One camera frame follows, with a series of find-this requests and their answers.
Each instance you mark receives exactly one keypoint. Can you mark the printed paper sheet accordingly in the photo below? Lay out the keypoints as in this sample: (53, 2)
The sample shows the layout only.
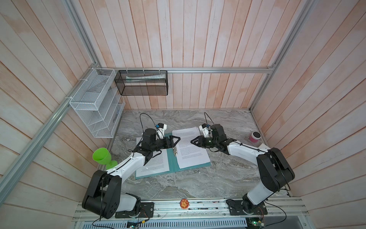
(157, 165)
(188, 155)

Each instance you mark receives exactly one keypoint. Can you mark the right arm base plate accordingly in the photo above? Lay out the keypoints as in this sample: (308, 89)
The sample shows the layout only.
(243, 207)

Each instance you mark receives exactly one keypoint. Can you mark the teal paper folder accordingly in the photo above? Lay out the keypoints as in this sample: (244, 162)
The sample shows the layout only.
(173, 160)

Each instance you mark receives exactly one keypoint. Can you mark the pink cylindrical speaker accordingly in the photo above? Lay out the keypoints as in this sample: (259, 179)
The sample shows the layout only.
(255, 137)

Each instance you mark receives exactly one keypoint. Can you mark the white wire mesh shelf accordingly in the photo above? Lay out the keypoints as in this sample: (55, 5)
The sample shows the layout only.
(97, 103)

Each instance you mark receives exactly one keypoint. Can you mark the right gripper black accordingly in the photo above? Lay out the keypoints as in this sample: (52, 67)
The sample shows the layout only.
(200, 141)

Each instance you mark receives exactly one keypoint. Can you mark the aluminium front rail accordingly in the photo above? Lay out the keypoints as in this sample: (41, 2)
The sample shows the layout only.
(218, 208)

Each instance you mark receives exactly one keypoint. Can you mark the white power socket cube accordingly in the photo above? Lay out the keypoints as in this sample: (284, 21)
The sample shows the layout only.
(264, 147)

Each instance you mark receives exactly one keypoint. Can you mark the red round sticker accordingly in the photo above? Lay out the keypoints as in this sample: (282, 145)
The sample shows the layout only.
(184, 204)

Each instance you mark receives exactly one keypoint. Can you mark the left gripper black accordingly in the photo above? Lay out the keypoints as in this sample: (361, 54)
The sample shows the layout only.
(171, 142)

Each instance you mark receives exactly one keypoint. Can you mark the silver folder clip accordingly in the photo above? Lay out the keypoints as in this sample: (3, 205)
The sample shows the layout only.
(175, 151)

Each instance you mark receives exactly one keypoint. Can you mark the black mesh wall basket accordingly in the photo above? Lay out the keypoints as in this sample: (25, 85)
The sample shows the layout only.
(142, 82)

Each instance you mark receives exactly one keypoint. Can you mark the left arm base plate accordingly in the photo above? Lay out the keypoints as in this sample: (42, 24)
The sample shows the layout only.
(142, 210)

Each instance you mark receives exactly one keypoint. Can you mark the green plastic goblet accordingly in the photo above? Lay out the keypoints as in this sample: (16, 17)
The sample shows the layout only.
(103, 157)

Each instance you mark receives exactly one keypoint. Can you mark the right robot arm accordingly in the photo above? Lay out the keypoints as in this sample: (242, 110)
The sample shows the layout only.
(274, 170)

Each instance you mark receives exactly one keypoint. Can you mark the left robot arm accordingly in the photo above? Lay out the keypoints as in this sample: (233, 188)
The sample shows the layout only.
(103, 196)

